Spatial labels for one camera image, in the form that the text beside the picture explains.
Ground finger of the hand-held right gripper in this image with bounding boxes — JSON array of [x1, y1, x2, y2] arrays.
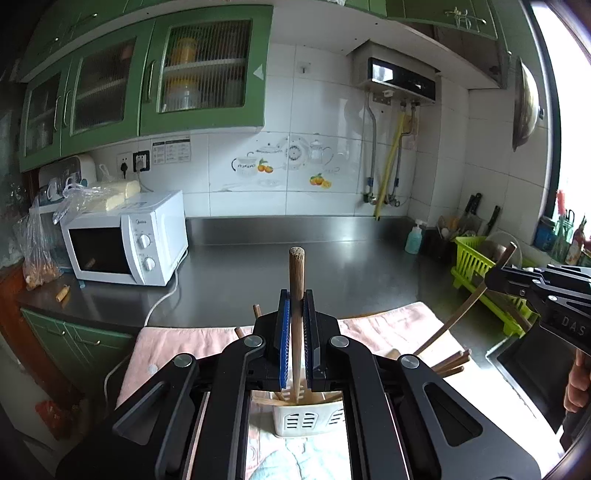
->
[[507, 285, 548, 319], [484, 266, 548, 291]]

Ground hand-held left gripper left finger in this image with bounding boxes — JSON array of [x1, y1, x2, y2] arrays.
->
[[57, 289, 292, 480]]

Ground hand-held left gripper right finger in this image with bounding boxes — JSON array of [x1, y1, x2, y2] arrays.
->
[[302, 289, 542, 480]]

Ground beige plastic utensil holder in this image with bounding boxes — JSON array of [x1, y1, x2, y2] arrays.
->
[[270, 391, 347, 437]]

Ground person's right hand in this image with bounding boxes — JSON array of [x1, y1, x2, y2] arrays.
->
[[564, 350, 591, 413]]

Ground white plate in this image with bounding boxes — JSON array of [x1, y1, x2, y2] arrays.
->
[[484, 230, 523, 269]]

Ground green plastic dish rack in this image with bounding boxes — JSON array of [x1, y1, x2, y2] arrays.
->
[[451, 235, 541, 337]]

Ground bottles by window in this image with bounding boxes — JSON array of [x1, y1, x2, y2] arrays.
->
[[535, 189, 591, 267]]

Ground kitchen sink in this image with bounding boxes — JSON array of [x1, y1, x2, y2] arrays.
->
[[484, 334, 579, 433]]

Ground black kitchen knives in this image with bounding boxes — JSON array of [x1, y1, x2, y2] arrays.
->
[[461, 192, 502, 236]]

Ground black utensil container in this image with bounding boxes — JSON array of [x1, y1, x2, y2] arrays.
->
[[422, 226, 456, 264]]

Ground pink and blue towel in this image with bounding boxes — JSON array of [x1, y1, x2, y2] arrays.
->
[[115, 302, 570, 480]]

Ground blue soap dispenser bottle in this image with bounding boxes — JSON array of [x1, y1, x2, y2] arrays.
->
[[404, 219, 425, 255]]

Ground white microwave oven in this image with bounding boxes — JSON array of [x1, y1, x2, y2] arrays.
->
[[60, 189, 189, 287]]

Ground metal water pipe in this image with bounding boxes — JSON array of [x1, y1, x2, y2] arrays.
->
[[363, 92, 378, 204]]

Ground green lower cabinet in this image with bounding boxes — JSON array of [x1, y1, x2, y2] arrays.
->
[[20, 308, 137, 398]]

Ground white instruction sticker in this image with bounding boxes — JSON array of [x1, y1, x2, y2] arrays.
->
[[152, 138, 192, 166]]

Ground clear plastic bag with packages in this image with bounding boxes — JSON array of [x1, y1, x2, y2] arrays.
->
[[52, 179, 142, 225]]

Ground red plastic bag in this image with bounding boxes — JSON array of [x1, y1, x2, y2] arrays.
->
[[36, 399, 75, 439]]

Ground green corner upper cabinet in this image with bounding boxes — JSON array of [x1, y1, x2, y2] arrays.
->
[[385, 0, 513, 89]]

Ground clear plastic bag with food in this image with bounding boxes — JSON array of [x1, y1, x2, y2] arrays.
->
[[16, 198, 64, 292]]

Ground white countertop appliance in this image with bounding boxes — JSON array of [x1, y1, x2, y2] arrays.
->
[[39, 154, 98, 209]]

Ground white microwave cable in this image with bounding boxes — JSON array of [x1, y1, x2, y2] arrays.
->
[[103, 272, 181, 403]]

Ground yellow gas hose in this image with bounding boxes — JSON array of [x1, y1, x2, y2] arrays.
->
[[374, 113, 407, 220]]

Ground wall water heater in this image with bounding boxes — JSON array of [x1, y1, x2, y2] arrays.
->
[[348, 40, 440, 103]]

